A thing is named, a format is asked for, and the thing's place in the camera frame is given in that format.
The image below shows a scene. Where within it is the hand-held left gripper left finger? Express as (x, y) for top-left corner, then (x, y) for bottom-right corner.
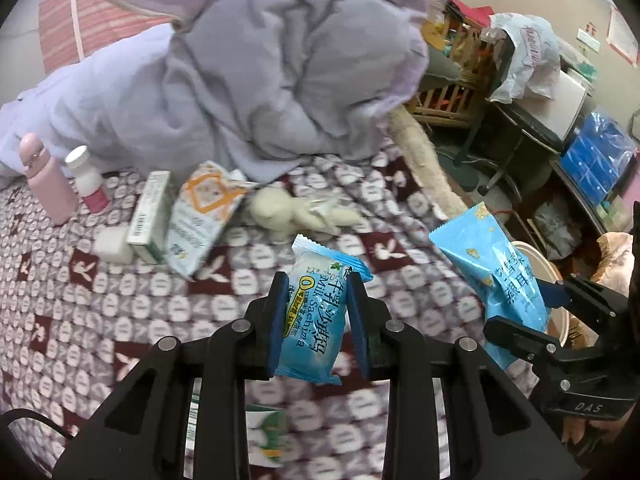
(52, 272), (291, 480)

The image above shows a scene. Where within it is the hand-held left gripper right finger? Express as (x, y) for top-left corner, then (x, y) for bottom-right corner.
(347, 272), (583, 480)

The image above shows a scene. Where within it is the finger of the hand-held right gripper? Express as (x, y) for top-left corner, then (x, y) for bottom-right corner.
(542, 275), (628, 341)
(484, 315), (601, 396)

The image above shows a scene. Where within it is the light blue white cake packet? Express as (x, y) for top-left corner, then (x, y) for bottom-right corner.
(272, 233), (375, 387)

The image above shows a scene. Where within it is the beige round bin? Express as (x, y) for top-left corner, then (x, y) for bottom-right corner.
(510, 240), (573, 353)

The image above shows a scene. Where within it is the blue snack packet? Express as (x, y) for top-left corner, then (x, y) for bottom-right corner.
(429, 201), (551, 368)

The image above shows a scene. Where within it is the cream fuzzy sock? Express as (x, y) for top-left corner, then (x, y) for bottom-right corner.
(300, 197), (368, 241)

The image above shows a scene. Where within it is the cream plush bunny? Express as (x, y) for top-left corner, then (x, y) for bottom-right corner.
(248, 187), (311, 243)

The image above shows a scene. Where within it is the white orange patterned packet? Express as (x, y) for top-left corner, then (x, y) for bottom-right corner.
(164, 160), (256, 282)

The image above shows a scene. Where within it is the person's right hand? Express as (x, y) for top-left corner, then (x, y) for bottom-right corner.
(564, 416), (598, 453)

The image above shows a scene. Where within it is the grey bag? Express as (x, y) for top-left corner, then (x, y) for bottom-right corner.
(531, 195), (583, 262)

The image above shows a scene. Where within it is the green white packet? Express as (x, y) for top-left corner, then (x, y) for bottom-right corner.
(244, 404), (290, 468)

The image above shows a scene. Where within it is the dark wooden shelf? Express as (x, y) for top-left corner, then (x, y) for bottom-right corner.
(547, 152), (636, 261)

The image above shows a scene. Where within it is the blue tissue pack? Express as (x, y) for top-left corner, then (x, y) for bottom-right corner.
(559, 110), (640, 207)

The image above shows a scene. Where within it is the dark green fan stand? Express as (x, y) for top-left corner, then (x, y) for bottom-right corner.
(435, 105), (483, 193)

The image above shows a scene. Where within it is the white green medicine box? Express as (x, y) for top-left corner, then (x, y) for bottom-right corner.
(127, 170), (172, 266)

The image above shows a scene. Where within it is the beige shaggy blanket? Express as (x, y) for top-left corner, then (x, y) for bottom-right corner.
(387, 107), (468, 223)

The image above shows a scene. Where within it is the small white box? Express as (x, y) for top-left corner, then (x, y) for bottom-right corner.
(94, 226), (135, 264)

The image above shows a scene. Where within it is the white panel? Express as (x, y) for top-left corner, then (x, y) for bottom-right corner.
(530, 67), (590, 145)

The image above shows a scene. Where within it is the wooden crib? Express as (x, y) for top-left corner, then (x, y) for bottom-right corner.
(405, 7), (516, 128)

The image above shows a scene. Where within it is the white plastic bag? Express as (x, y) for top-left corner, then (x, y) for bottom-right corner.
(487, 12), (563, 105)

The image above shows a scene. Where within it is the white pink pill bottle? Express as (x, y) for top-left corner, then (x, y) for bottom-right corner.
(64, 145), (113, 217)

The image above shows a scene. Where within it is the lavender fleece blanket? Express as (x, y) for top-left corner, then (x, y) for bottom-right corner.
(0, 0), (431, 191)

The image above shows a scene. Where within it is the olive green pillow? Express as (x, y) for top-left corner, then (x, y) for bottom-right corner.
(422, 49), (466, 83)

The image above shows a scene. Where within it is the pink striped cloth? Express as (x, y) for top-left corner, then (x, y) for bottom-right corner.
(37, 0), (201, 73)

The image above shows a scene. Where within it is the small wall paper notice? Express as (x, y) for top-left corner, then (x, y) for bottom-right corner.
(576, 24), (602, 52)

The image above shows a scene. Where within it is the black cable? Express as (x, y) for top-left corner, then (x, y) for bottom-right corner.
(0, 407), (76, 443)

